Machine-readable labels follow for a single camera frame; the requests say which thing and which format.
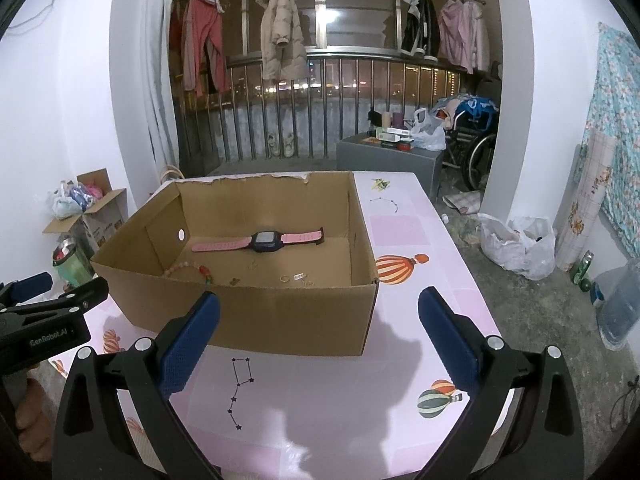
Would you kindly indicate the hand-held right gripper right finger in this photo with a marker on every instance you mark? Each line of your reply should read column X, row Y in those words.
column 450, row 345

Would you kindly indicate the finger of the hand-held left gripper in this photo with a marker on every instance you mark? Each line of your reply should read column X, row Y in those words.
column 30, row 285
column 90, row 292

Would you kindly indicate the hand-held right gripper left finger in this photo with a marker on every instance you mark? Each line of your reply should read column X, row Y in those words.
column 187, row 350

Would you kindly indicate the large brown cardboard box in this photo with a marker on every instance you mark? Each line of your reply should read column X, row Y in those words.
column 300, row 320

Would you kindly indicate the person's left hand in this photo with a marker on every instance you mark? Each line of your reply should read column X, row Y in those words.
column 37, row 420

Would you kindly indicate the green blender cup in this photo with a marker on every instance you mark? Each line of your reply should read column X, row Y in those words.
column 72, row 265

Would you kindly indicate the printed cardboard box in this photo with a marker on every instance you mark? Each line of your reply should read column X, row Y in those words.
column 107, row 220

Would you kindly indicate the colourful plastic bag bundle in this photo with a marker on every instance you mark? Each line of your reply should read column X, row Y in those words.
column 70, row 202

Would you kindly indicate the large white plastic bag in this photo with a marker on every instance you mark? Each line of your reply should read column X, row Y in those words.
column 520, row 250

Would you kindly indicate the pink printed tablecloth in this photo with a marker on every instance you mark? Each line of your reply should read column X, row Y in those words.
column 310, row 410

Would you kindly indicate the green glass bottle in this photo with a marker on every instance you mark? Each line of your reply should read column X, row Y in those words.
column 582, row 270

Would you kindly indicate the translucent water jug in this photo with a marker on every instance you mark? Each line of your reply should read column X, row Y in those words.
column 620, row 310

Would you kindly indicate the wheelchair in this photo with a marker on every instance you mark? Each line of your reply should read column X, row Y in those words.
column 475, row 160

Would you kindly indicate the grey side table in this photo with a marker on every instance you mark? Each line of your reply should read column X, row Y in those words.
column 390, row 165

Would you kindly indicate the floral paper roll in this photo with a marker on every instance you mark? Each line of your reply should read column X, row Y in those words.
column 590, row 200

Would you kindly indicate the red round tin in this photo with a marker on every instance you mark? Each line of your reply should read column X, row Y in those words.
column 405, row 146

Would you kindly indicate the white curtain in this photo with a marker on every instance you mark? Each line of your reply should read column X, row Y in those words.
column 160, row 85

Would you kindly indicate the white flat box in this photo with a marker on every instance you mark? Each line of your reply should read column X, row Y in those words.
column 398, row 131

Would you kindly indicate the white sneaker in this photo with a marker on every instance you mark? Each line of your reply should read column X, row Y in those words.
column 274, row 145
column 289, row 144

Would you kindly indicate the purple cup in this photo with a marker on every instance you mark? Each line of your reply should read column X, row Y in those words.
column 397, row 120

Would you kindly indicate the blue bag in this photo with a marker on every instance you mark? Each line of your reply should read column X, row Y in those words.
column 475, row 106

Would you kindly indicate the teal floral cloth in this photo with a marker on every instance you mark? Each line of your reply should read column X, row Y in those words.
column 615, row 135

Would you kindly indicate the red hanging garment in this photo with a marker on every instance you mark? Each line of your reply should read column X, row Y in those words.
column 200, row 45

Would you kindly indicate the metal balcony railing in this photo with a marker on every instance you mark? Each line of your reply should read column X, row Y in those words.
column 350, row 90

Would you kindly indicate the pink hanging shirt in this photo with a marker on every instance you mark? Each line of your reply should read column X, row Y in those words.
column 452, row 35
column 477, row 35

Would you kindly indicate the black white hanging jacket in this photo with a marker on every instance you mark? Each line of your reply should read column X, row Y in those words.
column 422, row 25

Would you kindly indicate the beige hanging coat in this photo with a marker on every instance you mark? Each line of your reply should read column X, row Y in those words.
column 282, row 25

